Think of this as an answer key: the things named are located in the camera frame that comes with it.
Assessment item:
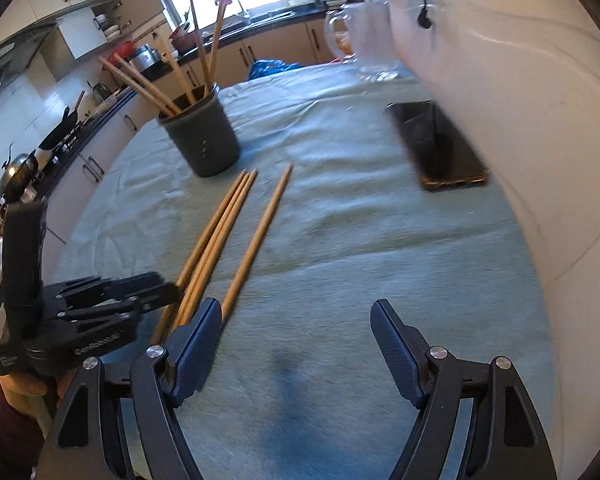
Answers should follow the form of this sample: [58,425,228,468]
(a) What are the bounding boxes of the black wok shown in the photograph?
[37,105,81,151]

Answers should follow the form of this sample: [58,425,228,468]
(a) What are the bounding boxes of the brown clay pot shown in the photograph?
[170,22,196,53]

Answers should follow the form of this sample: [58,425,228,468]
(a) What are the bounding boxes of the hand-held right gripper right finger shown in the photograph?
[370,299,553,480]

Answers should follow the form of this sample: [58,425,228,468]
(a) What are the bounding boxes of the blue plastic bag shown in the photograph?
[249,58,301,81]

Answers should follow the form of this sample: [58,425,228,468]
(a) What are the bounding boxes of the person's left hand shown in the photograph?
[0,367,78,423]

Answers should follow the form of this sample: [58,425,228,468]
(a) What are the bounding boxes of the stack of white dishes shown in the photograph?
[94,12,122,40]

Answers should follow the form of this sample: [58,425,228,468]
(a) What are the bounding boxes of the steel pot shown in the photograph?
[0,150,41,201]

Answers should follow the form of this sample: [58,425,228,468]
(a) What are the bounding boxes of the blue-green tablecloth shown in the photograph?
[45,62,556,480]

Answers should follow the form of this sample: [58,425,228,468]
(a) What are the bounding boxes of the stainless rice cooker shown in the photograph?
[129,45,162,73]

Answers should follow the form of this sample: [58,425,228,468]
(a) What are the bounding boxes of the clear glass mug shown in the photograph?
[324,0,401,83]

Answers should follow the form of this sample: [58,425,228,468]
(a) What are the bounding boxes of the person's left forearm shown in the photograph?
[0,382,51,480]

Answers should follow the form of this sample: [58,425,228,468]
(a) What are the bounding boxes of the clear bag orange contents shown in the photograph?
[332,27,356,58]

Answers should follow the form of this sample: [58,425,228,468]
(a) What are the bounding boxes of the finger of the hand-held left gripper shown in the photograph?
[41,271,165,306]
[55,281,182,335]

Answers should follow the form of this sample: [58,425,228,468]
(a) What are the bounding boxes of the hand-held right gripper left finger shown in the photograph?
[37,297,223,480]

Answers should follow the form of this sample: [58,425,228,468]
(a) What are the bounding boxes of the wooden chopstick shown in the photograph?
[220,162,294,330]
[152,169,248,346]
[170,169,259,333]

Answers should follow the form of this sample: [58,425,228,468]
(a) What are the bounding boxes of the range hood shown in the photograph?
[0,22,58,91]

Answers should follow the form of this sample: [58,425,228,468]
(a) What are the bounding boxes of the smartphone in brown case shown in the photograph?
[385,100,490,192]

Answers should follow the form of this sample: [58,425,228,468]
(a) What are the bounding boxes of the dark grey chopstick holder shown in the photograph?
[157,85,242,178]

